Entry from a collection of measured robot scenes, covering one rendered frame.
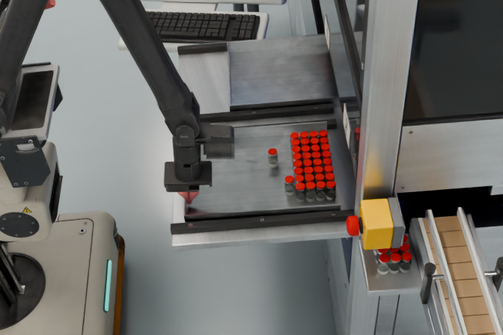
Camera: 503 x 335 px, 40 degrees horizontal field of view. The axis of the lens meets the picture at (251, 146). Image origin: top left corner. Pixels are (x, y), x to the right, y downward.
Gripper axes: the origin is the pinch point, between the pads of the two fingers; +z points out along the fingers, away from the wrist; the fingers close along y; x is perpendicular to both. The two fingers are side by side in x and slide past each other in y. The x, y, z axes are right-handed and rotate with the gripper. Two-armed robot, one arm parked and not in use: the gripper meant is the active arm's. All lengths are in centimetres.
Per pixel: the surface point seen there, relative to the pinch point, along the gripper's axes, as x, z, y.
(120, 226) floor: 65, 93, -30
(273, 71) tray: 44.1, 0.0, 22.0
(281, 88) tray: 36.9, -0.2, 23.5
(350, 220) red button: -18.0, -14.2, 31.7
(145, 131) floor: 115, 93, -24
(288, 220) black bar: -7.8, -1.5, 21.4
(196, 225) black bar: -7.2, 0.1, 1.6
